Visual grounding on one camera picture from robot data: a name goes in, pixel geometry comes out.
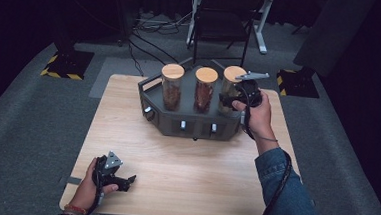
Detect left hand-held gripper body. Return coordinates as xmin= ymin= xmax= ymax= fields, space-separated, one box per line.
xmin=91 ymin=150 xmax=125 ymax=188

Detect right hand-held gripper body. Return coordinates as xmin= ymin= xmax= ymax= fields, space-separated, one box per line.
xmin=233 ymin=70 xmax=271 ymax=109

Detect glass jar pale dried contents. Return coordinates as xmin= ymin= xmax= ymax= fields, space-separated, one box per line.
xmin=217 ymin=64 xmax=249 ymax=119

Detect glass jar reddish dried contents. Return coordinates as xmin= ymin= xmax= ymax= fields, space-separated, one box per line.
xmin=192 ymin=66 xmax=220 ymax=116

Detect dark grey corner rack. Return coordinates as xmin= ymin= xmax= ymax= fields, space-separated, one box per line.
xmin=134 ymin=53 xmax=253 ymax=144

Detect glass jar brown dried contents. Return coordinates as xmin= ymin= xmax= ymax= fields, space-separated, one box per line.
xmin=158 ymin=63 xmax=186 ymax=113

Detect person's left hand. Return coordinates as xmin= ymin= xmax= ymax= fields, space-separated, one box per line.
xmin=68 ymin=156 xmax=121 ymax=214

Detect person's right hand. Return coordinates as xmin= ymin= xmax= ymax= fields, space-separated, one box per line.
xmin=229 ymin=88 xmax=282 ymax=147

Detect grey tape strip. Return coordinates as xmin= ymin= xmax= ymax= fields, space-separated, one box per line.
xmin=58 ymin=175 xmax=83 ymax=186

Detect black base with yellow stripes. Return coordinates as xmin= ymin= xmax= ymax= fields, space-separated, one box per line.
xmin=39 ymin=47 xmax=96 ymax=81
xmin=274 ymin=66 xmax=322 ymax=99

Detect thin grey wrist band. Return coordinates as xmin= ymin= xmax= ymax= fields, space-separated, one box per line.
xmin=258 ymin=135 xmax=280 ymax=143

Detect black folding chair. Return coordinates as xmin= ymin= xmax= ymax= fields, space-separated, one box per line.
xmin=190 ymin=0 xmax=266 ymax=79

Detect dark grey panel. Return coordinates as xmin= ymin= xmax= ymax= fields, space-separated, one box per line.
xmin=292 ymin=0 xmax=377 ymax=81

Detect grey floor mat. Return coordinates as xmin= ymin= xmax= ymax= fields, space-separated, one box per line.
xmin=88 ymin=55 xmax=169 ymax=103

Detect left hand-held gripper cable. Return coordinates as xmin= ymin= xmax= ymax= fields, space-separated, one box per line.
xmin=81 ymin=177 xmax=107 ymax=215

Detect red string bracelet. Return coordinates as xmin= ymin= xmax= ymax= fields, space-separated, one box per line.
xmin=64 ymin=203 xmax=88 ymax=215

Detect white desk frame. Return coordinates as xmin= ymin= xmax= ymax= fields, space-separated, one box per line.
xmin=185 ymin=0 xmax=276 ymax=56

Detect black floor cable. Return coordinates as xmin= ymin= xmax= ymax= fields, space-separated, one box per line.
xmin=125 ymin=30 xmax=181 ymax=80

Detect bundle of floor cables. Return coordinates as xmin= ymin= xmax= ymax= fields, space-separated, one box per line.
xmin=132 ymin=8 xmax=193 ymax=36

